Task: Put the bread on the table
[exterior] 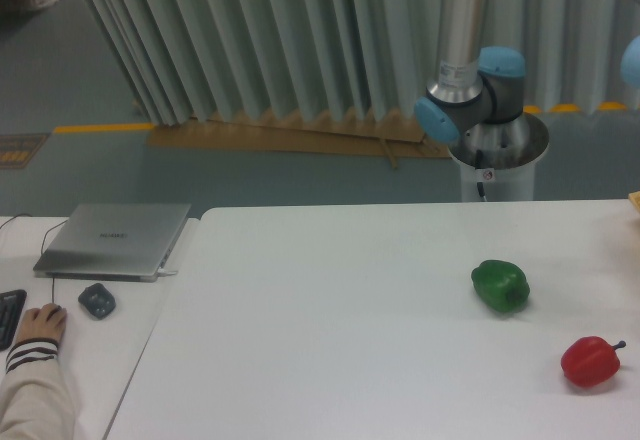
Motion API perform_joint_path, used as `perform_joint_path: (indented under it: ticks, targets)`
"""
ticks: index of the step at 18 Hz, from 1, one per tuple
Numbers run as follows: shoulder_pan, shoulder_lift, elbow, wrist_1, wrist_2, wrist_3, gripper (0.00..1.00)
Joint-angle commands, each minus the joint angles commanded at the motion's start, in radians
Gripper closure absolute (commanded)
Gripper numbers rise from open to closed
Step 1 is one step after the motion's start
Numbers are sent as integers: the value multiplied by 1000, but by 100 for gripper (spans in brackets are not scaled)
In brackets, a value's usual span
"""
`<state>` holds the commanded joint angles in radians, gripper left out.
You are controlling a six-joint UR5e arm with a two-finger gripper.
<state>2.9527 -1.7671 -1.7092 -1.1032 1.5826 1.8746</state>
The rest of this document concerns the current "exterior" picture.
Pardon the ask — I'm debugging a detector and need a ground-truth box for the person's right hand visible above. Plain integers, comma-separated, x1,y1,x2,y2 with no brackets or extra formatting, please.
15,303,67,344

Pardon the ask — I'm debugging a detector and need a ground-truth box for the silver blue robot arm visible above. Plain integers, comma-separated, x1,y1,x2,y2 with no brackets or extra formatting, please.
414,0,639,170

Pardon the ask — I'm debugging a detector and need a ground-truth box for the cream sleeved forearm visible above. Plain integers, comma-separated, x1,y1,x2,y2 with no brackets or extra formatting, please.
1,338,76,439

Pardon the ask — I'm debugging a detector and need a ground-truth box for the black keyboard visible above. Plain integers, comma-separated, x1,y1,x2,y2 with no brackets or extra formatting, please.
0,289,27,351

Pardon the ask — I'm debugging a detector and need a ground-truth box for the black round controller device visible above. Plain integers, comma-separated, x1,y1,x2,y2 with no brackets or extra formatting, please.
78,283,117,320

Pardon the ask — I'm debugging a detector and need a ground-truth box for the silver closed laptop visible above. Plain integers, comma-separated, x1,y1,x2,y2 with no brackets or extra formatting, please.
33,203,191,281

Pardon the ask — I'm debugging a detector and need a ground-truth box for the brown cardboard sheet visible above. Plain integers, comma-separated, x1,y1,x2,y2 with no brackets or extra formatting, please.
146,107,449,168

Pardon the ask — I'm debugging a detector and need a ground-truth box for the grey pleated curtain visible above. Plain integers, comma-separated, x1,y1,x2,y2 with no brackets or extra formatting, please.
85,0,639,125

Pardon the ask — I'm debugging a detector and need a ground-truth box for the green bell pepper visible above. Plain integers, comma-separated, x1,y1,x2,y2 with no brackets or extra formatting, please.
471,260,530,314

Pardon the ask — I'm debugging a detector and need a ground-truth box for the red bell pepper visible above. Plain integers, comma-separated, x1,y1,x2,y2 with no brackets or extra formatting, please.
561,336,626,389

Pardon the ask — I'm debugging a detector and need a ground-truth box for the black mouse cable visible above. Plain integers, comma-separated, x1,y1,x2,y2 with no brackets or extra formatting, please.
0,213,76,307

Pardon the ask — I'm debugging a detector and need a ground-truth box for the white laptop cable plug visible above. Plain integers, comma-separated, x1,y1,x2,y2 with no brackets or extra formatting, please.
157,268,178,277

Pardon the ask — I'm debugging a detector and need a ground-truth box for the black pedestal cable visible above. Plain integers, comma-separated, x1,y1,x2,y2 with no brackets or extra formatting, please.
474,148,489,203

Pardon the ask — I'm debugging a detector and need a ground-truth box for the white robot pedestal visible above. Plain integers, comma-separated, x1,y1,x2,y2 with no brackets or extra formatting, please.
449,145,549,202

